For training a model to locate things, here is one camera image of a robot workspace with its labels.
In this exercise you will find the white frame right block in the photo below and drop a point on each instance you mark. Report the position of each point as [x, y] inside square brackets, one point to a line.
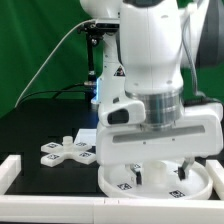
[216, 172]

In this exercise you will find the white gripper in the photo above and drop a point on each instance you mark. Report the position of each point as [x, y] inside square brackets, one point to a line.
[198, 133]

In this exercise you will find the white cross table base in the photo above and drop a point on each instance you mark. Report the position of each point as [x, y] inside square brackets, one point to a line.
[68, 149]

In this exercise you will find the white marker sheet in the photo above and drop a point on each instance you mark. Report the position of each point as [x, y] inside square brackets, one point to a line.
[86, 136]

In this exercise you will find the white frame left block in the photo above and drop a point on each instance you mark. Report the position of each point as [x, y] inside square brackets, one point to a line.
[9, 170]

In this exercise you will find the white frame block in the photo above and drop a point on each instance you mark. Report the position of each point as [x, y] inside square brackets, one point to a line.
[9, 170]
[216, 172]

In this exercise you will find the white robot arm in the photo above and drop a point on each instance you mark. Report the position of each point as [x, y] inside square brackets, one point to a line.
[147, 121]

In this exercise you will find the black camera on stand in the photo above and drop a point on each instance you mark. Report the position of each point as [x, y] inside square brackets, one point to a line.
[94, 31]

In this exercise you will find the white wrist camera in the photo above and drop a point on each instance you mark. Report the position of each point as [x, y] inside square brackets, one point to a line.
[124, 112]

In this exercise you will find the white round table top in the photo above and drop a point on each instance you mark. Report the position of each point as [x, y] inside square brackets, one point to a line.
[159, 181]

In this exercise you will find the white frame front bar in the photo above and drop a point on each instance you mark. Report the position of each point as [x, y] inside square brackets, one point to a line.
[72, 210]

